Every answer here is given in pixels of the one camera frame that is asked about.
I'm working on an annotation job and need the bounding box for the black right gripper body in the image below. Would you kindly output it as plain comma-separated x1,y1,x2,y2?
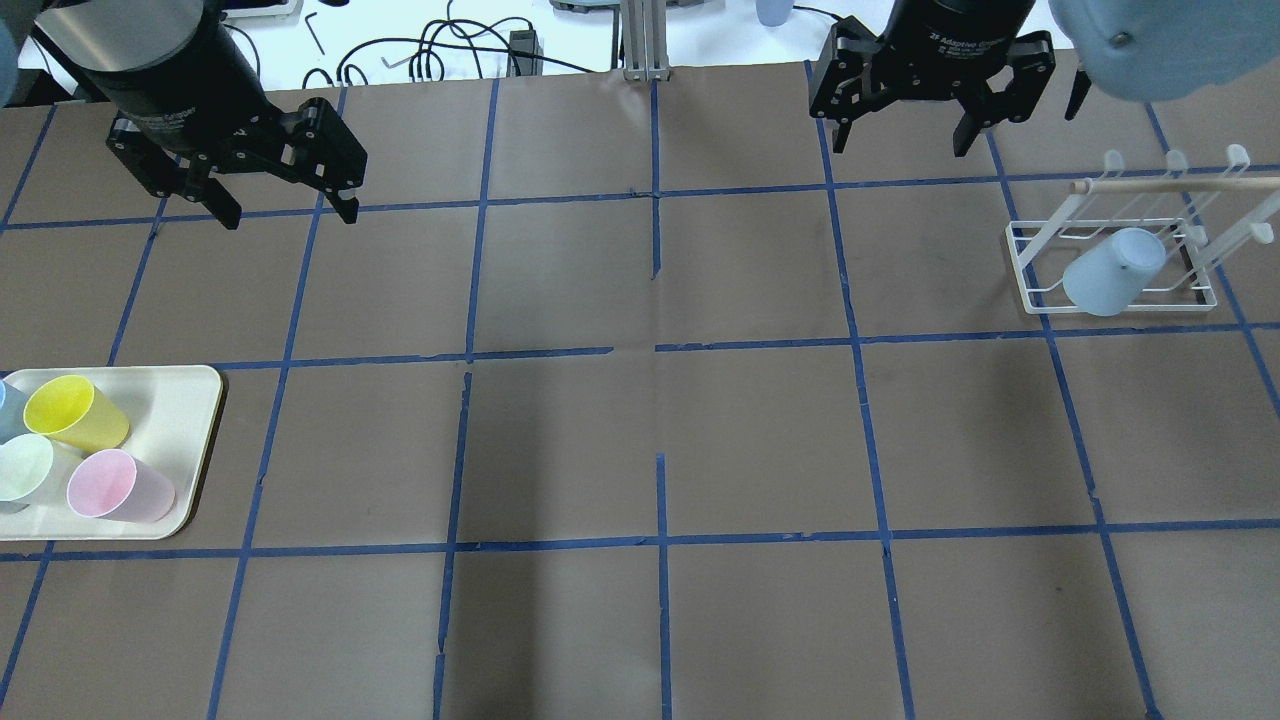
841,1,1034,102

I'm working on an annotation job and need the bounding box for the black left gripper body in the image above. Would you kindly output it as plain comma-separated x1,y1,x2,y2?
105,40,311,191

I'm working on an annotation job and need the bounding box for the light blue plastic cup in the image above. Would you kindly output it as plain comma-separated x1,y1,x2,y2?
1062,227,1167,316

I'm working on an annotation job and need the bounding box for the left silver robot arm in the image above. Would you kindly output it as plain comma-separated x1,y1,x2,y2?
3,1,369,229

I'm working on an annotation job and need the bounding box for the blue cup on desk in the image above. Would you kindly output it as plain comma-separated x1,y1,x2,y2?
754,0,795,28

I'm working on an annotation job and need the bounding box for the yellow plastic cup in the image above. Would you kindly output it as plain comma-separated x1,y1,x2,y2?
22,375,131,454

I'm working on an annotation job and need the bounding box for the blue plastic cup on tray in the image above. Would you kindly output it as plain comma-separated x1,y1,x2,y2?
0,380,29,445

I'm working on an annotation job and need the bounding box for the pink plastic cup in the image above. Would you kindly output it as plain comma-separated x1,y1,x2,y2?
67,448,177,523

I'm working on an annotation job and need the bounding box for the pale green plastic cup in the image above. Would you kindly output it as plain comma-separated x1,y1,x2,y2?
1,434,83,514

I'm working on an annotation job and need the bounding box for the black allen key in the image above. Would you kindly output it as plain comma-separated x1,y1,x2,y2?
302,12,326,56

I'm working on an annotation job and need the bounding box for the cream plastic tray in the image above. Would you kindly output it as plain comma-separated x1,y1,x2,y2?
1,365,224,548

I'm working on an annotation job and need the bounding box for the black cable bundle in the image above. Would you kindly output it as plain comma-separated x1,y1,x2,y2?
300,18,591,88

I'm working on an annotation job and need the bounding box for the aluminium frame post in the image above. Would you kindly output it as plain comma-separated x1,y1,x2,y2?
620,0,671,82

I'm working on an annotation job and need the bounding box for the white wire cup rack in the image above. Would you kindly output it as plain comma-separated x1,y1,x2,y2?
1005,143,1277,316

